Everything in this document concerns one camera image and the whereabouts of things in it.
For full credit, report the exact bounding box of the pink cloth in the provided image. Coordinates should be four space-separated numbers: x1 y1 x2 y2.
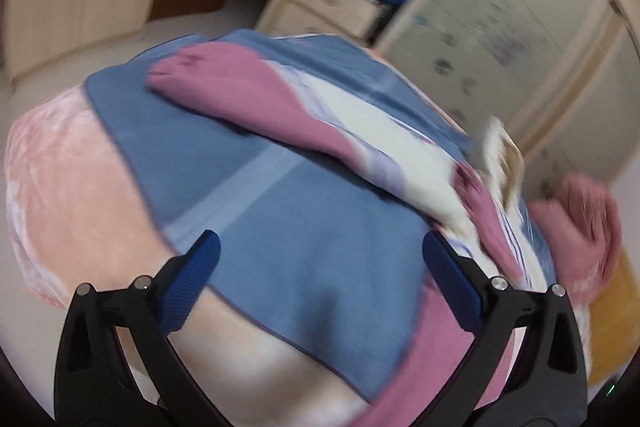
527 174 623 303

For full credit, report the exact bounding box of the pale pink velvet blanket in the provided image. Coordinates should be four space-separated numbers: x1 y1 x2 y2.
5 87 381 427

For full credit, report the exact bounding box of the blue bed sheet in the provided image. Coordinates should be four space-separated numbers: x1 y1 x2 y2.
85 29 556 403

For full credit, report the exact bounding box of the beige and white cloth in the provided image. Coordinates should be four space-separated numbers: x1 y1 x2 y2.
467 117 526 208

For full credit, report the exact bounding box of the yellow cushion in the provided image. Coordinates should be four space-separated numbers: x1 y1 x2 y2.
585 247 640 388

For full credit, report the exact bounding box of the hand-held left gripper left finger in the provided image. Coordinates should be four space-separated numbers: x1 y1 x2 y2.
54 229 229 427

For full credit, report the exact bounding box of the pink and white garment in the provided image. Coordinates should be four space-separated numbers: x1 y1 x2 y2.
145 42 556 427

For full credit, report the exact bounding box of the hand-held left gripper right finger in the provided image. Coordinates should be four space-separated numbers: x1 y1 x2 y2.
421 231 588 427

